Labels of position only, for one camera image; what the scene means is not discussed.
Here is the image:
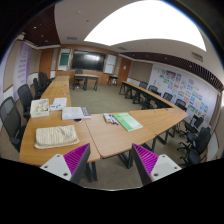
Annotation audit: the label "large black wall screen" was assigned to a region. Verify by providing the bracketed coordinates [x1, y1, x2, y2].
[71, 50, 106, 71]

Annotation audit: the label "white papers on table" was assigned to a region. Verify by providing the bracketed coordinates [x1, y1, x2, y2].
[49, 98, 67, 111]

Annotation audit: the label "white open box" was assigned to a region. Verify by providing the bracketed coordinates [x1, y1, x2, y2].
[30, 99, 49, 118]

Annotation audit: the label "black office chair near right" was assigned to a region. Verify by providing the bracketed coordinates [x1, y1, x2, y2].
[180, 127, 211, 167]

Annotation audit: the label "black office chair right middle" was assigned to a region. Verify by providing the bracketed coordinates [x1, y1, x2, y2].
[181, 115, 204, 136]

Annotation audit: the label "black office chair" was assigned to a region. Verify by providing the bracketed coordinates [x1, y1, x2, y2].
[17, 84, 33, 120]
[180, 127, 211, 167]
[181, 115, 204, 136]
[0, 97, 26, 151]

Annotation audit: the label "green paper sheet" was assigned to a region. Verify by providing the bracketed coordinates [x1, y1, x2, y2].
[114, 113, 142, 131]

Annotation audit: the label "white book stack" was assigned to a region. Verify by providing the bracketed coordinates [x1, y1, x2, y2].
[62, 107, 91, 120]

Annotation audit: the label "cream knitted towel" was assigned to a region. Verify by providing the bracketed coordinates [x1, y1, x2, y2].
[34, 125, 79, 149]

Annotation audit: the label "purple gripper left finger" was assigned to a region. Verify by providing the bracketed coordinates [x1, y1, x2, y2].
[41, 143, 90, 184]

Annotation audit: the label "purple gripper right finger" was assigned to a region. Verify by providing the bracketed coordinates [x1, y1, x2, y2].
[131, 144, 181, 185]

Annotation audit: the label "colourful wall posters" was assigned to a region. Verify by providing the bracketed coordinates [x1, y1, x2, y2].
[149, 66, 209, 119]

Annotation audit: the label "marker pens pack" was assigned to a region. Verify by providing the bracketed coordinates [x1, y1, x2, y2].
[103, 113, 118, 125]

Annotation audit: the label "black office chair near left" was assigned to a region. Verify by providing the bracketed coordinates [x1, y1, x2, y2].
[0, 97, 26, 151]

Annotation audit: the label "front presenter desk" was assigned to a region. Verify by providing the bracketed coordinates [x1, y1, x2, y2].
[73, 74, 98, 91]

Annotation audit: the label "purple standing banner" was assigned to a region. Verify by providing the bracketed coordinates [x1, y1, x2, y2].
[13, 42, 32, 101]

